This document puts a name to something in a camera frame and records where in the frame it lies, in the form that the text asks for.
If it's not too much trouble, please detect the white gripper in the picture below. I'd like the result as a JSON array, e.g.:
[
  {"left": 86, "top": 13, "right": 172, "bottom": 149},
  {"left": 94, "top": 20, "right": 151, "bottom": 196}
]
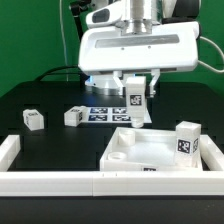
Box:
[{"left": 78, "top": 22, "right": 199, "bottom": 98}]

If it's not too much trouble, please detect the white square tabletop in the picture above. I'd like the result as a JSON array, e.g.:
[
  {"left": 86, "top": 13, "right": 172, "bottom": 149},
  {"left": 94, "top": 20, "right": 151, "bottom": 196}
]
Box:
[{"left": 100, "top": 127, "right": 203, "bottom": 171}]

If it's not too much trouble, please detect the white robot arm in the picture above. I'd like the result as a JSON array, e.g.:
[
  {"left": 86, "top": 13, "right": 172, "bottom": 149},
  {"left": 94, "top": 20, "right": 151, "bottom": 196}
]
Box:
[{"left": 78, "top": 0, "right": 201, "bottom": 95}]

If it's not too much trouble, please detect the fiducial marker sheet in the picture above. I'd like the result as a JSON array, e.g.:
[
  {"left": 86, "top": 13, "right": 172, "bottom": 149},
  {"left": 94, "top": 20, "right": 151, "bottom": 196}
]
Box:
[{"left": 81, "top": 106, "right": 153, "bottom": 124}]

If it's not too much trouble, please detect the white U-shaped obstacle fence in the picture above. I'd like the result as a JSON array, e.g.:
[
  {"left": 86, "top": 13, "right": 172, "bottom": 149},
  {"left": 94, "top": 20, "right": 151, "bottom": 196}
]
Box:
[{"left": 0, "top": 135, "right": 224, "bottom": 197}]

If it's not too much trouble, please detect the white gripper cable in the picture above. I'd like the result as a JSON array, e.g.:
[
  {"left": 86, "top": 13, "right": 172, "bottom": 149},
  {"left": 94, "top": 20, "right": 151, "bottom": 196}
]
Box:
[{"left": 196, "top": 35, "right": 224, "bottom": 74}]

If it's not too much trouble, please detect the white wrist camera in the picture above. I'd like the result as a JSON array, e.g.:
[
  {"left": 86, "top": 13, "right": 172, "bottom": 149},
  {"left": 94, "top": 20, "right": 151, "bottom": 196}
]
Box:
[{"left": 86, "top": 2, "right": 122, "bottom": 29}]

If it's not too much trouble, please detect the black cable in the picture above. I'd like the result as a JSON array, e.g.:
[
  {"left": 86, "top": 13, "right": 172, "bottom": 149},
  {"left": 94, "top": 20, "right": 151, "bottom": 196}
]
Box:
[{"left": 34, "top": 65, "right": 83, "bottom": 82}]

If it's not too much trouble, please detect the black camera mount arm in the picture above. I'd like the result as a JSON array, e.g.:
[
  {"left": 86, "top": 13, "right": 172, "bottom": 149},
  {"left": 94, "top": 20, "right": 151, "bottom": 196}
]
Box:
[{"left": 69, "top": 0, "right": 88, "bottom": 38}]

